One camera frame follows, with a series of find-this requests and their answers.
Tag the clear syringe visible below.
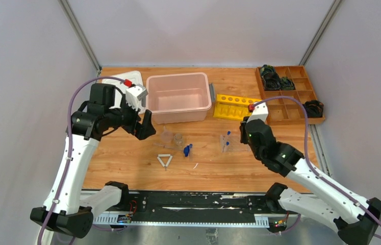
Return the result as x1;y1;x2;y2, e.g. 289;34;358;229
153;143;183;152

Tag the small glass flask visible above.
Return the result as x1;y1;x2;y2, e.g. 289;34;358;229
173;133;185;148

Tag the blue clip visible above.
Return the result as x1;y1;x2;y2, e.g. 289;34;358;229
183;144;191;157

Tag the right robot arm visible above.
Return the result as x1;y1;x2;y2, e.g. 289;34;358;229
240;116;381;244

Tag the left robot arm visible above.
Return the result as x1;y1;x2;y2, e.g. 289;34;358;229
30;82;156;238

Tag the white clay triangle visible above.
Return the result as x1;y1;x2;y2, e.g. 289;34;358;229
157;154;173;171

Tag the wooden compartment tray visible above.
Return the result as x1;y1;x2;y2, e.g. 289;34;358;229
255;65;325;125

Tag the clear acrylic tube rack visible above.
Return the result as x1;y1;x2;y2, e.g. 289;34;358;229
219;135;250;153

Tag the white bin lid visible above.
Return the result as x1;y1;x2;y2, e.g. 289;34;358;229
101;70;144;112

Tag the yellow test tube rack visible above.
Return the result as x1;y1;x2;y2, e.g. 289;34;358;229
213;94;261;120

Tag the pink plastic bin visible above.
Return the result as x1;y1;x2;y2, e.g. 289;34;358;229
146;72;212;125

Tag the rolled dark tie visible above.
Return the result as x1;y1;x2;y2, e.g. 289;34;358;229
260;64;281;91

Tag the rolled green tie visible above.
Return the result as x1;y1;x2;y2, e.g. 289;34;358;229
280;77;295;90

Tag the rolled black tie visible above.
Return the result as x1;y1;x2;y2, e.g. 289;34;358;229
303;100;324;118

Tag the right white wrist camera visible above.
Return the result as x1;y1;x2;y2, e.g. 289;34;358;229
248;101;268;122

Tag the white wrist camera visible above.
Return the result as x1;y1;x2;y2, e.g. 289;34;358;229
248;101;268;122
125;84;148;114

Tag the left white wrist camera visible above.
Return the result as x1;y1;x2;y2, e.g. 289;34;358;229
125;84;148;114

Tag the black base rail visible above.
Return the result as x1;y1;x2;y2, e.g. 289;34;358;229
93;190;297;232

